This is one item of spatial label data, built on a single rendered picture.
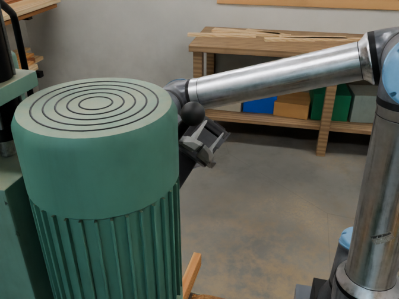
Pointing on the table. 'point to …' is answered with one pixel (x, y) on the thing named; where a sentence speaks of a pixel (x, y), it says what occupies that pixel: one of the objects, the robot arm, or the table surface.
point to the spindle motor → (104, 187)
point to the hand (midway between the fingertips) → (199, 149)
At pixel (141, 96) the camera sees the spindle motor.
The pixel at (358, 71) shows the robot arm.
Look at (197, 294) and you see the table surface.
